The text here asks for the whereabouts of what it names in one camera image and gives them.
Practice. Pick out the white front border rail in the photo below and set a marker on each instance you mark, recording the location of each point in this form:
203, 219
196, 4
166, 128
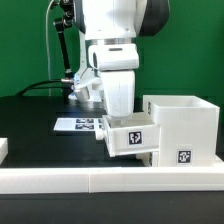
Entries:
97, 180

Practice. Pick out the white front drawer box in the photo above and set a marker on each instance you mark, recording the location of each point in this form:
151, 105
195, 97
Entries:
149, 159

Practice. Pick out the white border rail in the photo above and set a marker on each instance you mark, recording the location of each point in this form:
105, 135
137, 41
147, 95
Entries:
3, 149
97, 180

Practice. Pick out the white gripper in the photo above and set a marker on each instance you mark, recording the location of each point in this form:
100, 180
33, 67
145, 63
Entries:
116, 64

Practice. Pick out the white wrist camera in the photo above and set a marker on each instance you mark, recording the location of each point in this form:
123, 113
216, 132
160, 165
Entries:
85, 86

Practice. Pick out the white left border rail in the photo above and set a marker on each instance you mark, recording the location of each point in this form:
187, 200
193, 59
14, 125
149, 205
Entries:
3, 149

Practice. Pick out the white marker sheet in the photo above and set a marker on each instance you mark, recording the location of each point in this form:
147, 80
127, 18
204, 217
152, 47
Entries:
78, 124

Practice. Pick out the white drawer cabinet frame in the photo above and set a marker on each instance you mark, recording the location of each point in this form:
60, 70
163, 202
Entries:
188, 129

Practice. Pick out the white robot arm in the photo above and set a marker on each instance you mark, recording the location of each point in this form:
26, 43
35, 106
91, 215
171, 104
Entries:
109, 28

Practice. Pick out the white drawer box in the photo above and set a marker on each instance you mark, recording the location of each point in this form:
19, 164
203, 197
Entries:
135, 136
149, 159

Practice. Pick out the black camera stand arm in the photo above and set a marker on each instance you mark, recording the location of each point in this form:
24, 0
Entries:
61, 24

